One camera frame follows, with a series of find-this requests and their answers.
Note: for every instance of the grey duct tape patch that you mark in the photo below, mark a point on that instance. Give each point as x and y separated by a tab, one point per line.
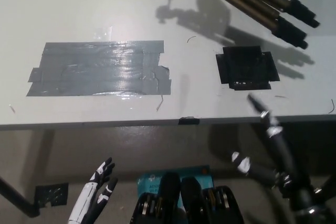
99	69

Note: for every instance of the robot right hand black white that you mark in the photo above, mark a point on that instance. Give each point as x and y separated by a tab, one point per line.
282	150

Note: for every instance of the teal router box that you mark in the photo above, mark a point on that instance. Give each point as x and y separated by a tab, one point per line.
149	182

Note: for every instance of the small black tape strip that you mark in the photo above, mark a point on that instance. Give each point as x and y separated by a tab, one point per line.
189	121

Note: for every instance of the black and bronze camera tripod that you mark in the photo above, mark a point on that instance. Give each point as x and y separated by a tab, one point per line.
252	9

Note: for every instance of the black tape square patch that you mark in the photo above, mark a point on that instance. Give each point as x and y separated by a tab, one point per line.
246	68

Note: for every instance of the clear tape piece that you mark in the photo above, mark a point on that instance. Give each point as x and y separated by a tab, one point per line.
102	33

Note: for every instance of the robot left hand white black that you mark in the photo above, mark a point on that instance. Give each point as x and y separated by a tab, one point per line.
85	200

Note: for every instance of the black tape piece on floor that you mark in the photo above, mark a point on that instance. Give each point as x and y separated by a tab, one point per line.
51	193

